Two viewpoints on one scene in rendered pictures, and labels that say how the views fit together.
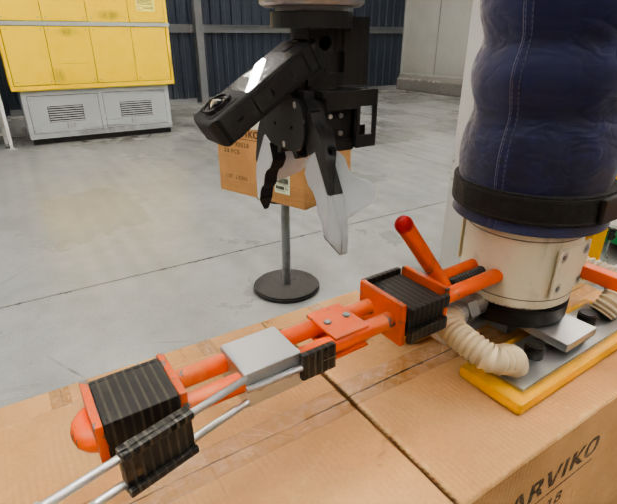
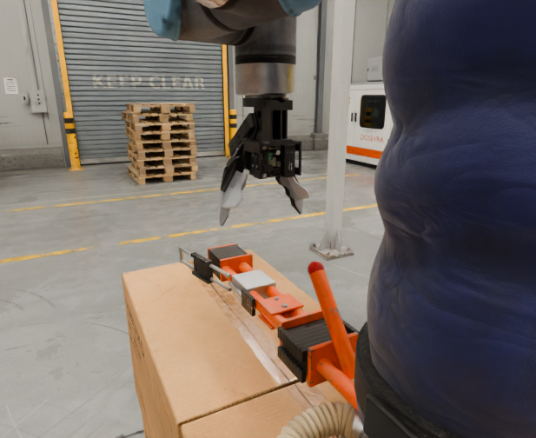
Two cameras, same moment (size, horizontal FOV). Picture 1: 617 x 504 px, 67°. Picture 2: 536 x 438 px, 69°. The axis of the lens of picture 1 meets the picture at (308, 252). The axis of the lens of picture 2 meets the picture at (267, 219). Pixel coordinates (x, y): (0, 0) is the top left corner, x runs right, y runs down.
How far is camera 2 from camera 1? 0.81 m
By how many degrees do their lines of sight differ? 88
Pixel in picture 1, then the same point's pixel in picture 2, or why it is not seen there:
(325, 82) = (259, 136)
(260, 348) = (253, 278)
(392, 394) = (294, 409)
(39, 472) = not seen: hidden behind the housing
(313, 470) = (229, 359)
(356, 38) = (266, 113)
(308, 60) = (248, 122)
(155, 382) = (229, 255)
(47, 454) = not seen: hidden behind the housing
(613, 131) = (401, 291)
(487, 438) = not seen: outside the picture
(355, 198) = (231, 200)
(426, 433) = (248, 421)
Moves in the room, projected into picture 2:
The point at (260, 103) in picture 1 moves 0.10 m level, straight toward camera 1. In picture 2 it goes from (235, 140) to (176, 140)
